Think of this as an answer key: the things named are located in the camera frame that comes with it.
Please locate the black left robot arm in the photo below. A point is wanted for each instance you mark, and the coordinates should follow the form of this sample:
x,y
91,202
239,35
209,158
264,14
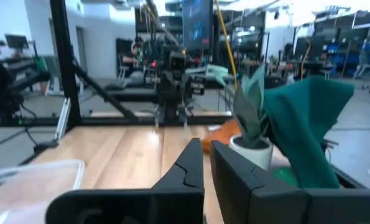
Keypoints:
x,y
172,62

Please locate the orange cloth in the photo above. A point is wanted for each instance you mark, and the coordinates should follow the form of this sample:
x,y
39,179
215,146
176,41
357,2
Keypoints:
x,y
222,133

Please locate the snake plant in white pot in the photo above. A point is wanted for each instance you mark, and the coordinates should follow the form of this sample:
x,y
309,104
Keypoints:
x,y
250,124

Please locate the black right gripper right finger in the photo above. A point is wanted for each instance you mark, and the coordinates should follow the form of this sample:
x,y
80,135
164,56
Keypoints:
x,y
250,199

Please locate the black aluminium table frame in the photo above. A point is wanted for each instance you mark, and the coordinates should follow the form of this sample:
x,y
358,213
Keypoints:
x,y
65,62

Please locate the computer monitor with blue screen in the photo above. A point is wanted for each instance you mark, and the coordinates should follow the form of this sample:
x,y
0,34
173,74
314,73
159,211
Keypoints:
x,y
197,25

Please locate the teal cloth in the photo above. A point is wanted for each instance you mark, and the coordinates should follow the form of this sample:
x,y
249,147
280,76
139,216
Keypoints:
x,y
306,124

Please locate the silver angle bracket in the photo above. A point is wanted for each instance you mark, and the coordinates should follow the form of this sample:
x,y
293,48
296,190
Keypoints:
x,y
62,119

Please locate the black robot workstation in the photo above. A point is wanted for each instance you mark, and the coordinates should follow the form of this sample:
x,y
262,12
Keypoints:
x,y
7,84

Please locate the clear plastic tupperware container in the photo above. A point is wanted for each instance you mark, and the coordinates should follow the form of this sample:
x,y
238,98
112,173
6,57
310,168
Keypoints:
x,y
32,186

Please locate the person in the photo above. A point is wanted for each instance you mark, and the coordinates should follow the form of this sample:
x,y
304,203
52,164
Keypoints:
x,y
134,59

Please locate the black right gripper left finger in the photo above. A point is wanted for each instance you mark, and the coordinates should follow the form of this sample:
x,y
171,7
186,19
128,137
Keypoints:
x,y
178,202

